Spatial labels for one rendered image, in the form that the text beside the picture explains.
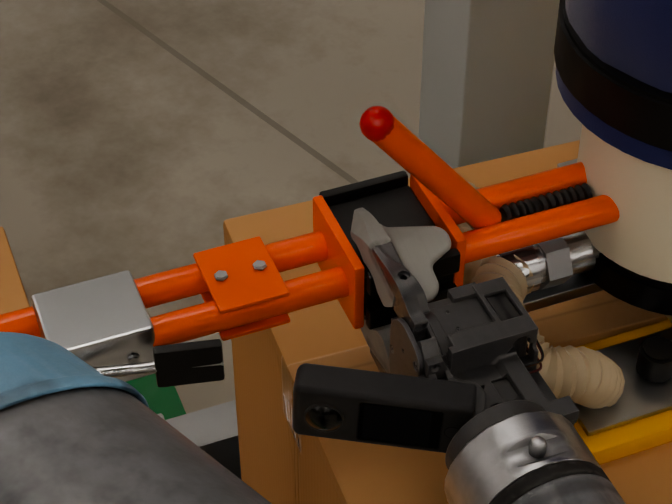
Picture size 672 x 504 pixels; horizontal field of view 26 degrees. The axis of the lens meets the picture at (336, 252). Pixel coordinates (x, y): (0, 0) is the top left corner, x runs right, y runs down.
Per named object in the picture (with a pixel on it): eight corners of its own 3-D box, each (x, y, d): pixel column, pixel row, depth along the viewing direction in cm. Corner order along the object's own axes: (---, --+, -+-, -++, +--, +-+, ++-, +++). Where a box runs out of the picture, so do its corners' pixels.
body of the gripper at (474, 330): (489, 346, 102) (571, 471, 94) (376, 378, 100) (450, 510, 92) (498, 266, 97) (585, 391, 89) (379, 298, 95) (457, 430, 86)
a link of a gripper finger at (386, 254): (389, 267, 100) (438, 373, 96) (365, 273, 99) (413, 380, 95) (398, 228, 96) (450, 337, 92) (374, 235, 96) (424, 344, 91)
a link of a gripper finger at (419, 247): (418, 196, 103) (470, 302, 99) (341, 216, 102) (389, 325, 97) (425, 170, 101) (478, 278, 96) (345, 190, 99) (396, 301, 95)
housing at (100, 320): (134, 310, 104) (128, 264, 100) (161, 376, 99) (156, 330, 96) (37, 336, 102) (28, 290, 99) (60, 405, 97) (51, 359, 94)
